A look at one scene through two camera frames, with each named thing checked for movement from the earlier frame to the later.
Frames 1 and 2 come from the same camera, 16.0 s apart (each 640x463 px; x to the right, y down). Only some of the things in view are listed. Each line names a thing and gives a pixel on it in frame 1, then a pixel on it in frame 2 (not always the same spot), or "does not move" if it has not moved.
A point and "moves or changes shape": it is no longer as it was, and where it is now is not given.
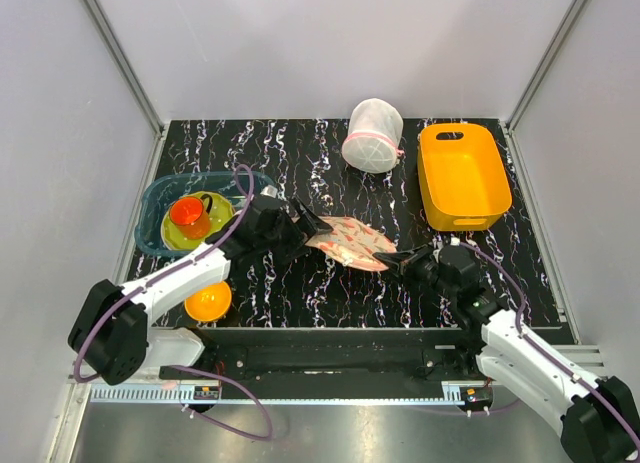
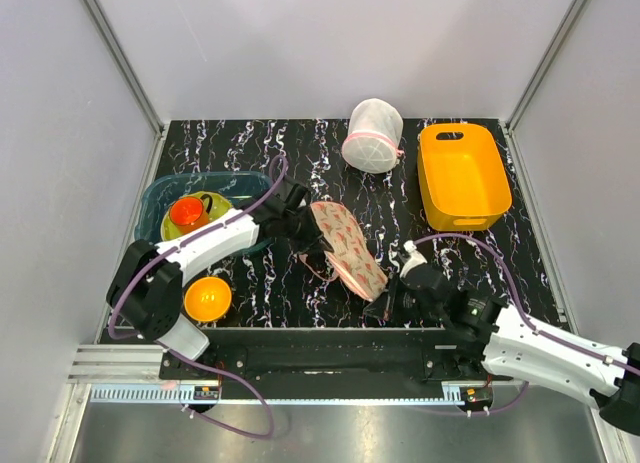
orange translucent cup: (190, 215) does not move
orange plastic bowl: (211, 303) does not move
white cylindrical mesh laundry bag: (374, 135) does not move
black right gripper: (404, 264) → (388, 302)
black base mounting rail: (337, 355) does not move
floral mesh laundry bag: (352, 242) moves or changes shape
